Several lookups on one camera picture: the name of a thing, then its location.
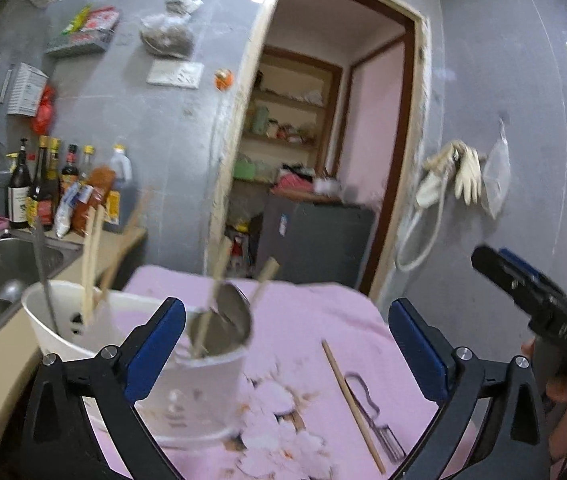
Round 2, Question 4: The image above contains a white label wine bottle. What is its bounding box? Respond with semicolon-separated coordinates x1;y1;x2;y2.
7;138;32;229

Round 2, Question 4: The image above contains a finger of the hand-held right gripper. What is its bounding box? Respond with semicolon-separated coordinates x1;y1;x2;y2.
471;245;564;333
498;247;567;326

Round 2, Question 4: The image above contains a green box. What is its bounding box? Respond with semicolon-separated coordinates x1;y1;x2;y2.
233;157;259;181

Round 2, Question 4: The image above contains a wooden door frame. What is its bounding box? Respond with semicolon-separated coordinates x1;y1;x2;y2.
203;0;432;301

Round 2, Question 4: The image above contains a dark sauce jug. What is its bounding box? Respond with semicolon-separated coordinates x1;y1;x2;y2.
104;145;135;234

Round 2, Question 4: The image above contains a wooden shelf unit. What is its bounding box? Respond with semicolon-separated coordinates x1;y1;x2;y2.
240;45;343;162

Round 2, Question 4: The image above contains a long thick wooden chopstick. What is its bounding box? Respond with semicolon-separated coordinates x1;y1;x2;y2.
321;340;387;474

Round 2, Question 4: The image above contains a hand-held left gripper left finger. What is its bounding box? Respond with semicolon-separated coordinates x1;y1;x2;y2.
18;297;187;480

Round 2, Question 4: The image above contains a metal pot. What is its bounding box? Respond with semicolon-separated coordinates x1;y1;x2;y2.
313;177;343;196

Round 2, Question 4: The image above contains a metal spoon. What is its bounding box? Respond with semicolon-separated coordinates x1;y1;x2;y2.
188;280;255;359

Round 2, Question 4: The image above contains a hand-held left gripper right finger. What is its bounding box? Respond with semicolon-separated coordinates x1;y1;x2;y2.
388;297;552;480

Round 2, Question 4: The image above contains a red plastic bag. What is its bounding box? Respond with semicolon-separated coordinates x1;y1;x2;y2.
32;85;57;136

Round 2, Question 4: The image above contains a metal fork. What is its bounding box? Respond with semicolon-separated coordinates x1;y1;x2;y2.
32;215;63;336

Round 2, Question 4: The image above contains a grey wall rack with packets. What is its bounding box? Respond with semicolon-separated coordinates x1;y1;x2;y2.
45;5;119;59

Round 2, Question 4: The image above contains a white wall basket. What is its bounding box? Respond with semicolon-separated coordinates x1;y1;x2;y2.
5;62;49;117

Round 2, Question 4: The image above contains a white wall socket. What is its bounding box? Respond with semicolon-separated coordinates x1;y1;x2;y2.
146;59;205;90

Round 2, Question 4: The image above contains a hanging bag with dark contents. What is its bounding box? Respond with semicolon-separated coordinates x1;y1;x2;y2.
138;0;202;59

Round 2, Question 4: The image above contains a white and blue bag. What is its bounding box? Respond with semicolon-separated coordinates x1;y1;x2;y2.
53;182;95;239

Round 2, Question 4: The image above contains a steel kitchen sink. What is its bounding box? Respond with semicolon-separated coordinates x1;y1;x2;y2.
0;230;67;361

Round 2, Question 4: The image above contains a pink folded cloth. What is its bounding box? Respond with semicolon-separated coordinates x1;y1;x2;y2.
275;172;315;194

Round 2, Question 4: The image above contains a person's right hand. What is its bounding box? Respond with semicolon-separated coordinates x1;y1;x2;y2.
522;337;567;421

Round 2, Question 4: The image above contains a white utensil holder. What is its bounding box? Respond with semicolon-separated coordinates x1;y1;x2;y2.
20;280;250;452

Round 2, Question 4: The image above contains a white hose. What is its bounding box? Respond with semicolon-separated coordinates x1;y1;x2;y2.
395;169;447;274

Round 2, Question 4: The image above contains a pink floral cloth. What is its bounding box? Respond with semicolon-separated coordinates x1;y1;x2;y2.
88;264;479;480

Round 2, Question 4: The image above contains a grey refrigerator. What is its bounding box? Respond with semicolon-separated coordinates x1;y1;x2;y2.
256;194;377;289

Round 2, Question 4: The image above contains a clear plastic bag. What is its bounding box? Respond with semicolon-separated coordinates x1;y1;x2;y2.
481;120;512;220

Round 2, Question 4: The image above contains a metal peeler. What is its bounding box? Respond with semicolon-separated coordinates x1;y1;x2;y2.
344;372;409;464

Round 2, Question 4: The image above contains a tall dark sauce bottle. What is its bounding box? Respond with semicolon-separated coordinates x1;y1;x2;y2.
28;135;60;231

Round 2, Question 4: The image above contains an orange snack bag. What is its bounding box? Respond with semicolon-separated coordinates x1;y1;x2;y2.
70;166;117;237

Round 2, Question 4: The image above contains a red label dark bottle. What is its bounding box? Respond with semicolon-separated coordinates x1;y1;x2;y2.
60;144;80;197

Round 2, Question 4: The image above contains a yellow cap bottle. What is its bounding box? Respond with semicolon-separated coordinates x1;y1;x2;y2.
80;145;96;187

